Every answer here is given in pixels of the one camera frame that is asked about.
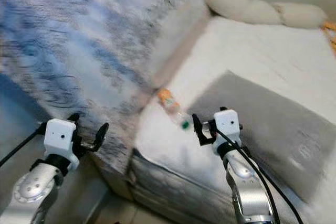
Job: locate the yellow cartoon egg duvet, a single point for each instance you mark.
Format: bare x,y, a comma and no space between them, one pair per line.
332,32

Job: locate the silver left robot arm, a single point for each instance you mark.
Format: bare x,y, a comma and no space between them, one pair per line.
31,190

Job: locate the plastic bottle orange label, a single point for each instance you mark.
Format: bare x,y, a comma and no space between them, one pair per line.
167,99

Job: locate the grey pillow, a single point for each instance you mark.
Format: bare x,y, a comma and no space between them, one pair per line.
273,114

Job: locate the blue grey patterned blanket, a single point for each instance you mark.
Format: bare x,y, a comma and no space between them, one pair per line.
73,35

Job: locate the white quilted mattress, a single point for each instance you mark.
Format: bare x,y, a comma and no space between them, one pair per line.
241,51

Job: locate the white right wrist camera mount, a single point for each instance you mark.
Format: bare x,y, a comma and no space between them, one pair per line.
227,124

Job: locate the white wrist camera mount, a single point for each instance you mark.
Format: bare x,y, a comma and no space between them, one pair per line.
58,135
227,124

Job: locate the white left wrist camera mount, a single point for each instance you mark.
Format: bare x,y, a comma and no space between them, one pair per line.
58,135

